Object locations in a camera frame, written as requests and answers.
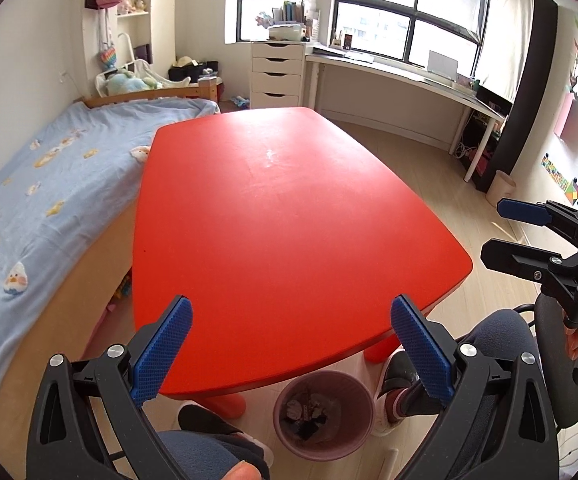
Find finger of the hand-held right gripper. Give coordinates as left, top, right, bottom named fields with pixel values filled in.
left=480, top=238, right=578, bottom=281
left=497, top=198, right=578, bottom=246

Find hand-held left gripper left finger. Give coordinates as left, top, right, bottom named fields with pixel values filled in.
left=26, top=294, right=193, bottom=480

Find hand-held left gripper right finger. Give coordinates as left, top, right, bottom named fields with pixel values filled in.
left=390, top=294, right=560, bottom=480

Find pink trash bin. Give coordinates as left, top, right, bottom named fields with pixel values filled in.
left=273, top=371, right=375, bottom=461

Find person's left hand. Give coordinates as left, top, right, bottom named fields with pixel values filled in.
left=216, top=461, right=261, bottom=480

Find white cylinder bin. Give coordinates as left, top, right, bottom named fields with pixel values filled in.
left=486, top=170, right=517, bottom=199

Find person's right shoe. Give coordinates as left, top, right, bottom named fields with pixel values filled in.
left=373, top=349, right=440, bottom=437

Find person's shoe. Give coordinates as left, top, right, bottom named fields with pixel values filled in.
left=178, top=402, right=275, bottom=466
left=373, top=349, right=440, bottom=437

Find red table leg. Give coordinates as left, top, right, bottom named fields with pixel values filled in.
left=204, top=394, right=246, bottom=418
left=364, top=335, right=405, bottom=365

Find person's right leg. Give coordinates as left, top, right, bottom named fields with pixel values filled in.
left=404, top=309, right=542, bottom=480

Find person's leg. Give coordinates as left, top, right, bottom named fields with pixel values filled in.
left=156, top=430, right=272, bottom=480
left=404, top=309, right=542, bottom=480

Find person's left shoe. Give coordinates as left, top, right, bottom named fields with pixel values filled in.
left=178, top=402, right=275, bottom=466

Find person's left leg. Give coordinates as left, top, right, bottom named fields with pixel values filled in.
left=156, top=430, right=272, bottom=480

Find black framed white panel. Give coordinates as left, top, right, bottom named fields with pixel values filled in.
left=474, top=0, right=560, bottom=193

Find white box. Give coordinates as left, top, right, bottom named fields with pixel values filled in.
left=426, top=50, right=460, bottom=81

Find white desk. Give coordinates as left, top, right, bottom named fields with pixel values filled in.
left=305, top=42, right=504, bottom=183

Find bed with blue duck cover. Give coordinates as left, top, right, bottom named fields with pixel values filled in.
left=0, top=97, right=220, bottom=441

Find white basket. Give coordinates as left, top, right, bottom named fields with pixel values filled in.
left=96, top=57, right=190, bottom=93

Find blue green plush toy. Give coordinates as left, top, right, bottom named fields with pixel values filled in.
left=105, top=71, right=157, bottom=96

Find black storage bin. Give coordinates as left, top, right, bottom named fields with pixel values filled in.
left=169, top=60, right=220, bottom=83

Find white drawer unit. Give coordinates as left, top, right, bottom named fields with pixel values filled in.
left=250, top=41, right=306, bottom=110

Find white bowl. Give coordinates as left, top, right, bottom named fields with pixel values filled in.
left=268, top=24, right=304, bottom=42

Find row of books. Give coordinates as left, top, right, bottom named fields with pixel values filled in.
left=269, top=0, right=320, bottom=41

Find colourful wall puzzle stickers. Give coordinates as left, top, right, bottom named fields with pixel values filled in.
left=541, top=155, right=578, bottom=206

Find pink wall paper sheet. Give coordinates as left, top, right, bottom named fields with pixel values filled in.
left=554, top=92, right=576, bottom=138

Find wooden bed frame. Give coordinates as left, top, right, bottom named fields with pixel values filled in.
left=0, top=80, right=220, bottom=441

